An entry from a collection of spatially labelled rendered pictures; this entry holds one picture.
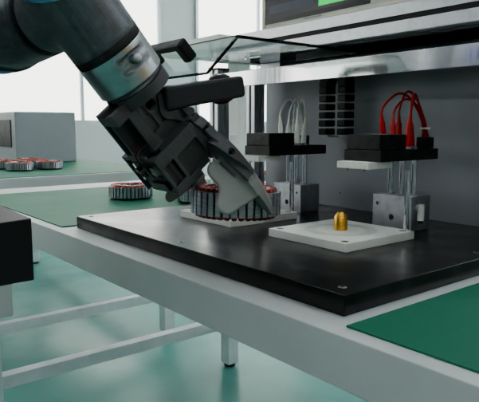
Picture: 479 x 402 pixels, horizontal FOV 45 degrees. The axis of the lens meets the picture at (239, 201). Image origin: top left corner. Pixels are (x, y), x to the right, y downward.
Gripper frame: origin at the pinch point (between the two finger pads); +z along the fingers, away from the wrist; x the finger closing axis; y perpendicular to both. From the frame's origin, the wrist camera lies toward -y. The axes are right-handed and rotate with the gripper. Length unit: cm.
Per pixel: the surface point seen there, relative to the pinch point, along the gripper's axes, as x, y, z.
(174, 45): -19.4, -16.0, -13.7
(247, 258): 2.4, 4.9, 4.9
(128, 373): -131, 15, 102
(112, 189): -75, -11, 20
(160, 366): -129, 5, 110
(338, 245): 6.7, -4.7, 12.0
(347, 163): -0.4, -18.6, 10.9
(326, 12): -15.7, -43.1, -0.7
